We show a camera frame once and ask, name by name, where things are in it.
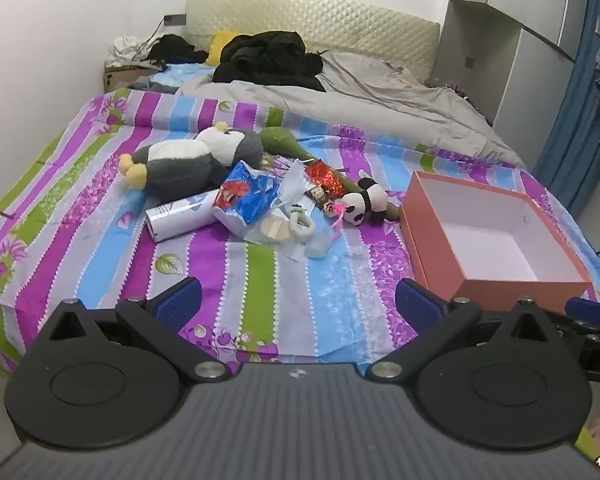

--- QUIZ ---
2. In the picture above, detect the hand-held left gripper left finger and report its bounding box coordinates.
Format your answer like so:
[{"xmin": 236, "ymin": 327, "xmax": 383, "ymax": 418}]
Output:
[{"xmin": 37, "ymin": 276, "xmax": 233, "ymax": 381}]

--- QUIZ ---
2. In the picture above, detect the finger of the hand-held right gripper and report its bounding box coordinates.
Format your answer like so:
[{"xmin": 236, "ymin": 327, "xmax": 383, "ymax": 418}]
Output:
[{"xmin": 550, "ymin": 297, "xmax": 600, "ymax": 336}]

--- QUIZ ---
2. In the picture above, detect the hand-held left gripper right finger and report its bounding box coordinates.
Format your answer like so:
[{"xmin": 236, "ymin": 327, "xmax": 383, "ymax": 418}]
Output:
[{"xmin": 366, "ymin": 277, "xmax": 563, "ymax": 381}]

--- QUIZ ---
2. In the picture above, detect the orange cardboard box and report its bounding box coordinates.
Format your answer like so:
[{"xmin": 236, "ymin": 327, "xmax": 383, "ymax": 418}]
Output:
[{"xmin": 399, "ymin": 170, "xmax": 592, "ymax": 312}]

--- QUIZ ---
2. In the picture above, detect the clear bag of beige pads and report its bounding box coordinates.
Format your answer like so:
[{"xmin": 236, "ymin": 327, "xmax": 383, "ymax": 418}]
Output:
[{"xmin": 240, "ymin": 205, "xmax": 301, "ymax": 248}]

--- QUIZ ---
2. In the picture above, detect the blue white plastic bag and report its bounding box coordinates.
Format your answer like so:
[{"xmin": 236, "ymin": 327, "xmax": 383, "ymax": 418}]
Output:
[{"xmin": 211, "ymin": 160, "xmax": 283, "ymax": 236}]

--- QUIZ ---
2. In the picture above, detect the red foil packet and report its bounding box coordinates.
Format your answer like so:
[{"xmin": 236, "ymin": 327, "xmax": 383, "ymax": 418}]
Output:
[{"xmin": 305, "ymin": 158, "xmax": 348, "ymax": 196}]

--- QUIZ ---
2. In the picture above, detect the white spray bottle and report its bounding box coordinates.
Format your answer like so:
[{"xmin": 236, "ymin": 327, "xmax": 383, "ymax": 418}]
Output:
[{"xmin": 146, "ymin": 189, "xmax": 221, "ymax": 244}]

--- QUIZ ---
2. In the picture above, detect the striped floral bed sheet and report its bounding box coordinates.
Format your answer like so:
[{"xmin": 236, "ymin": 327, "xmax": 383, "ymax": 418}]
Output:
[{"xmin": 0, "ymin": 62, "xmax": 600, "ymax": 376}]

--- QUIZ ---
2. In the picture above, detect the small panda plush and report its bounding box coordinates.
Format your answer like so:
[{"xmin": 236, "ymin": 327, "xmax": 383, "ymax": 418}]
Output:
[{"xmin": 336, "ymin": 176, "xmax": 388, "ymax": 227}]

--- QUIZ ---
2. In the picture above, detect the clear plastic wrapper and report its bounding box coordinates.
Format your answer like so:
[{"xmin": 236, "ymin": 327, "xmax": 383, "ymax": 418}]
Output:
[{"xmin": 305, "ymin": 230, "xmax": 338, "ymax": 259}]

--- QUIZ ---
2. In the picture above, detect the pink tassel charm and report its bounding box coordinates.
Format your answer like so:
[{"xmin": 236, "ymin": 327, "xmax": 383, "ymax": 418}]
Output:
[{"xmin": 325, "ymin": 199, "xmax": 351, "ymax": 241}]

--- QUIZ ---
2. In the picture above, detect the grey white penguin plush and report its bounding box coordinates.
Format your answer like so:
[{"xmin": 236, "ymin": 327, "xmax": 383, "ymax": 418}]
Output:
[{"xmin": 118, "ymin": 122, "xmax": 265, "ymax": 201}]

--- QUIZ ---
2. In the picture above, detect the blue curtain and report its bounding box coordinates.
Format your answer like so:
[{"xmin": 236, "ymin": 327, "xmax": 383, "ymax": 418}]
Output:
[{"xmin": 532, "ymin": 0, "xmax": 600, "ymax": 221}]

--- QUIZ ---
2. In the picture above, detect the green padded massage stick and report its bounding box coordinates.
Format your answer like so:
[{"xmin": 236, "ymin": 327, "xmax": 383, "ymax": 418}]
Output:
[{"xmin": 259, "ymin": 126, "xmax": 403, "ymax": 222}]

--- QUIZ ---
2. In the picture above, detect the grey duvet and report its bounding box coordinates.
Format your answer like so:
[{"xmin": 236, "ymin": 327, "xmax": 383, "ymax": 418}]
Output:
[{"xmin": 177, "ymin": 51, "xmax": 526, "ymax": 168}]

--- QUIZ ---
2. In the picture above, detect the dark grey cloth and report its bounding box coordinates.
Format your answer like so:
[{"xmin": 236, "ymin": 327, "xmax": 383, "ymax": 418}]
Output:
[{"xmin": 130, "ymin": 74, "xmax": 181, "ymax": 93}]

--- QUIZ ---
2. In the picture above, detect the black cloth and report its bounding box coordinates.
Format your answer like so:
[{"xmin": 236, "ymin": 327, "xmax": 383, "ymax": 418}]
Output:
[{"xmin": 145, "ymin": 34, "xmax": 208, "ymax": 65}]

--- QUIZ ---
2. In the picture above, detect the black clothing pile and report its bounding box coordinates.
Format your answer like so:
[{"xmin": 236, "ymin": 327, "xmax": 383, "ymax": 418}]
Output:
[{"xmin": 212, "ymin": 31, "xmax": 327, "ymax": 93}]

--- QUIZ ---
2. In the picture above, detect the yellow pillow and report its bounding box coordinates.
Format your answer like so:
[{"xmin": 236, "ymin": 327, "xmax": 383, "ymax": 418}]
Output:
[{"xmin": 205, "ymin": 31, "xmax": 238, "ymax": 67}]

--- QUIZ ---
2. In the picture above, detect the grey cabinet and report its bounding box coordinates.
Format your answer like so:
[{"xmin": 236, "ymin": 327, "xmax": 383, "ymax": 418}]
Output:
[{"xmin": 432, "ymin": 0, "xmax": 596, "ymax": 128}]

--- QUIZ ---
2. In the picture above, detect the white crumpled cloth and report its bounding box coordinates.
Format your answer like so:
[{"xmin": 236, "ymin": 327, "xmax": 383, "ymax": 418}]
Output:
[{"xmin": 109, "ymin": 35, "xmax": 151, "ymax": 67}]

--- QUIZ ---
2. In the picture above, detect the cream quilted headboard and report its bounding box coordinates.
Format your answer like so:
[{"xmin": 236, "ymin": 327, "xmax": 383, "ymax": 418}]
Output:
[{"xmin": 185, "ymin": 0, "xmax": 441, "ymax": 83}]

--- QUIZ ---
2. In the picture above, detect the white fluffy ring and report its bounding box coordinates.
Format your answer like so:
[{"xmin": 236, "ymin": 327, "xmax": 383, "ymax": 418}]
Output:
[{"xmin": 286, "ymin": 205, "xmax": 317, "ymax": 237}]

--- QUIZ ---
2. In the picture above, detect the small doll keychain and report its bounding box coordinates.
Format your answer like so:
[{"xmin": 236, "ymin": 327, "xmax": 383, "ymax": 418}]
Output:
[{"xmin": 305, "ymin": 185, "xmax": 331, "ymax": 211}]

